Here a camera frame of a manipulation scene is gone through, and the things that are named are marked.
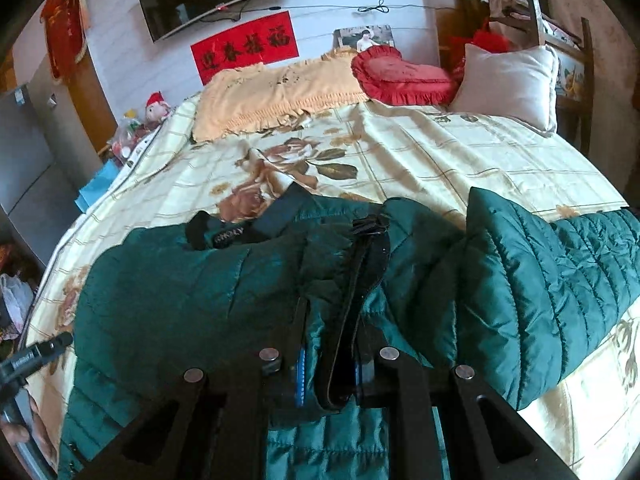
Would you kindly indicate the red banner with characters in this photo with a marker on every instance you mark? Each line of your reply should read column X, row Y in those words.
column 265, row 40

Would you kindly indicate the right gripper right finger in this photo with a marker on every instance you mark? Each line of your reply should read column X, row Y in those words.
column 446, row 423

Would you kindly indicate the dark green puffer jacket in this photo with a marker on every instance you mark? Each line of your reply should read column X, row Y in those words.
column 522, row 300

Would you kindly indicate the wooden chair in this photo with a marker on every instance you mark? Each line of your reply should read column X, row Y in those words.
column 575, row 81

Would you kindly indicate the floral cream bed sheet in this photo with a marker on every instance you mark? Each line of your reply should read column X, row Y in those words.
column 370, row 152

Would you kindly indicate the white plastic bag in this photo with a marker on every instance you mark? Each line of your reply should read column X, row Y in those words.
column 18, row 297

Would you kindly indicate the person's left hand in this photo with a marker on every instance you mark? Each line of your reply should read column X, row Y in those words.
column 14, row 433

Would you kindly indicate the white square pillow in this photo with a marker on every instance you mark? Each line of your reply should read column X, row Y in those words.
column 518, row 85

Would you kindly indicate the grey wardrobe cabinet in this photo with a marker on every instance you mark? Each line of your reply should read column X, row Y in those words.
column 46, row 158

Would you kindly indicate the pig plush with red hat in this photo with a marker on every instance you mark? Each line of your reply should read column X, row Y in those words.
column 156, row 109

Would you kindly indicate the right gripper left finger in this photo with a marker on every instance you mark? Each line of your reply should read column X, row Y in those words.
column 213, row 426

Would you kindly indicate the red hanging wall decoration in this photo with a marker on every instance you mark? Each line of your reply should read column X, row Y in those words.
column 64, row 24

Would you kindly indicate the framed photo at headboard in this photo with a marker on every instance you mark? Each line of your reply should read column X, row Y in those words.
column 362, row 38

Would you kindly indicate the red heart-shaped cushion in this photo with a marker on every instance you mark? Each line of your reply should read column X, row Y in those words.
column 385, row 76

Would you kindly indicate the bedside clutter of bottles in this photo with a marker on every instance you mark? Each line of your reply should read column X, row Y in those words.
column 128, row 134

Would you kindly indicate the red clothes on chair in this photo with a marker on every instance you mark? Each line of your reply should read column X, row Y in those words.
column 483, row 38

